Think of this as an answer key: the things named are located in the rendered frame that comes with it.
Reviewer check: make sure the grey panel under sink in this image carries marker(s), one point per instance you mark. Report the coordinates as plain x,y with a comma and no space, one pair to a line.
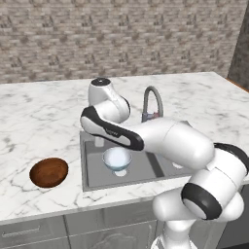
107,214

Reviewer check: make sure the grey curved tap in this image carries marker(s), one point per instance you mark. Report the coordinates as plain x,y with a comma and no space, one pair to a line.
158,97

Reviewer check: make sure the grey drawer front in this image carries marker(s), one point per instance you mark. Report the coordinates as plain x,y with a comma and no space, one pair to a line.
32,245
48,227

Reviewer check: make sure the brown wooden bowl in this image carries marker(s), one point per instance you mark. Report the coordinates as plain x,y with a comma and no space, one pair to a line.
48,172

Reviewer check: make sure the pale blue glass bowl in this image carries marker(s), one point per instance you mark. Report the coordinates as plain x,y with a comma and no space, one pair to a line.
117,159

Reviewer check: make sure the steel sink basin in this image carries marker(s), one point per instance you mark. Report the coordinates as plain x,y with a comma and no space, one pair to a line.
142,167

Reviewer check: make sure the dark grey appliance front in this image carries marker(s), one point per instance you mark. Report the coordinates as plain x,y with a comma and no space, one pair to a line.
236,228

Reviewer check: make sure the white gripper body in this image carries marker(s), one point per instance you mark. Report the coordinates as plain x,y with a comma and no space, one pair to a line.
99,142

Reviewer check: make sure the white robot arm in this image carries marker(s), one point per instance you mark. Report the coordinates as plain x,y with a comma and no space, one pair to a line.
181,142

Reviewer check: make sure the grey cupboard door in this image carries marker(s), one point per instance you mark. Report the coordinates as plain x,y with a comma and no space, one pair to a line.
110,238

